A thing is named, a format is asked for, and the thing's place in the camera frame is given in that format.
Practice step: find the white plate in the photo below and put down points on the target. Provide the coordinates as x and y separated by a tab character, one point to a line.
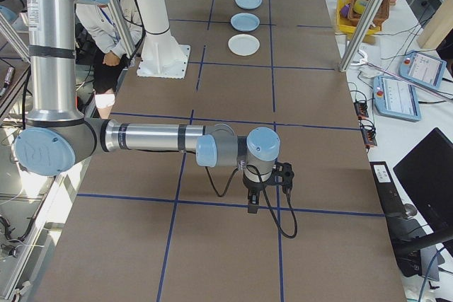
244	45

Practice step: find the light blue plate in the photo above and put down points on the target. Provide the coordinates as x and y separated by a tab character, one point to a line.
245	22
248	0

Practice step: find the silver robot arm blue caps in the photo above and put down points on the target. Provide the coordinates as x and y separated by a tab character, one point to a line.
152	137
7	13

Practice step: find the small orange black hub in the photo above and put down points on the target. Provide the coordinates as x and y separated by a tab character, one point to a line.
369	137
361	109

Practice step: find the black power box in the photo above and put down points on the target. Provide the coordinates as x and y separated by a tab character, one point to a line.
387	192

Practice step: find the blue teach pendant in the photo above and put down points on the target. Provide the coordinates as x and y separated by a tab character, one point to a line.
423	68
396	98

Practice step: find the black monitor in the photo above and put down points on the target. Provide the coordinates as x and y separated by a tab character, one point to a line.
428	181

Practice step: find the black monitor stand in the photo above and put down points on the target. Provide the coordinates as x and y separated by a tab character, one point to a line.
430	239

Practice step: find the yellow plastic basket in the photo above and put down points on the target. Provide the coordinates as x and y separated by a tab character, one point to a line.
344	26

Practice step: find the long thin metal rod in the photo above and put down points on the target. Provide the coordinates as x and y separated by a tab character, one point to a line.
407	81

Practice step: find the yellow tape roll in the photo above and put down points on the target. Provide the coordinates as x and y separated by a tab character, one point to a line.
360	5

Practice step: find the brown wicker basket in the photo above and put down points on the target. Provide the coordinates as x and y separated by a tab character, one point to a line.
382	12

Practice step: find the person in grey hoodie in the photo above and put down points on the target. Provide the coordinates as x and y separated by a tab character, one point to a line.
93	29

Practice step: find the beige wooden board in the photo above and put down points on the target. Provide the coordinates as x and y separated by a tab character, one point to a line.
440	22

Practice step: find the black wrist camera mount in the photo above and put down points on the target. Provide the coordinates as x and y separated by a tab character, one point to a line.
286	174

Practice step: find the white pedestal column with plate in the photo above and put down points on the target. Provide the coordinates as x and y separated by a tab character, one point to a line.
155	15

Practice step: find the aluminium profile post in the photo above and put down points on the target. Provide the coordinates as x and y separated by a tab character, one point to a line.
368	15

